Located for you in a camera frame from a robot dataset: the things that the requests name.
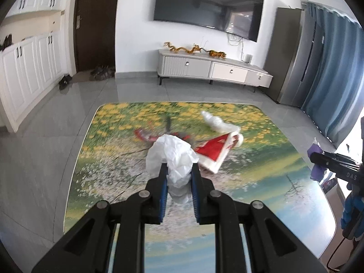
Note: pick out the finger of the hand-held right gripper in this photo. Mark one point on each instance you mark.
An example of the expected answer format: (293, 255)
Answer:
(327, 159)

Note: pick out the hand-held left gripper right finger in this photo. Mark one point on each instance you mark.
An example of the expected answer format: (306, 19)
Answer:
(196, 194)

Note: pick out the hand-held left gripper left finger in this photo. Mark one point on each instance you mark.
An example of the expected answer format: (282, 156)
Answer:
(163, 194)

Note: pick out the purple plastic bag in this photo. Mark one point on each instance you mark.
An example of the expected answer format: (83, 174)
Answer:
(317, 173)

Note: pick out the white plastic bag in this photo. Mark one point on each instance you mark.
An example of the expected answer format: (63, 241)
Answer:
(170, 153)

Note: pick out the person's right hand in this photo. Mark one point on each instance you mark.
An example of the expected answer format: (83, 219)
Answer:
(348, 213)

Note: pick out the red and white packet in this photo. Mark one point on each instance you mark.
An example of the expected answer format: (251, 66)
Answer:
(213, 151)

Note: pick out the red and grey wrapper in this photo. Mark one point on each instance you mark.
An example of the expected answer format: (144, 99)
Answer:
(145, 136)

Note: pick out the clear plastic bag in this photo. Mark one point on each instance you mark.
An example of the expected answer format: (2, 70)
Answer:
(216, 121)

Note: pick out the blue curtain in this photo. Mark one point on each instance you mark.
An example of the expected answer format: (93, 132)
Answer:
(335, 71)

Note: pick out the grey refrigerator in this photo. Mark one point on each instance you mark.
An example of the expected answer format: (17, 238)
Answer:
(287, 59)

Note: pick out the white television console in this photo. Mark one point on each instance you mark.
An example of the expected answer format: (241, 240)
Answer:
(216, 69)

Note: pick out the white cylindrical device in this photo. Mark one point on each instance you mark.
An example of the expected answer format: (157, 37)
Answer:
(247, 58)

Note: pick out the pair of grey shoes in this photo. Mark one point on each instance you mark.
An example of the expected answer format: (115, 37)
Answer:
(102, 72)

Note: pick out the golden tiger figurine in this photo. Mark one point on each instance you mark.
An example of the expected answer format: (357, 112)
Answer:
(217, 54)

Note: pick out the brown doormat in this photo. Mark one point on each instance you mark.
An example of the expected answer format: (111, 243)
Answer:
(81, 78)

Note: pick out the small golden dragon figurine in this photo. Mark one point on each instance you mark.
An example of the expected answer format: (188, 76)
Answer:
(197, 49)

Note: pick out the long golden dragon figurine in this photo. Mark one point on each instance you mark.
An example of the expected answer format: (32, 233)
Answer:
(176, 48)

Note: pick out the pair of black shoes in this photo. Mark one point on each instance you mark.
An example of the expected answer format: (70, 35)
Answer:
(65, 82)

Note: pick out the dark brown door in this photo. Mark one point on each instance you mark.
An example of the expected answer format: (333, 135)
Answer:
(96, 25)

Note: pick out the white base cabinet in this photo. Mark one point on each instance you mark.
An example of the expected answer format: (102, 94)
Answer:
(25, 74)

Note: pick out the black bag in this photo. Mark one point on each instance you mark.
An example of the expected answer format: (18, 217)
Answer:
(6, 42)

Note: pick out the wall-mounted black television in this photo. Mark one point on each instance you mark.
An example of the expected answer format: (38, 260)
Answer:
(204, 2)

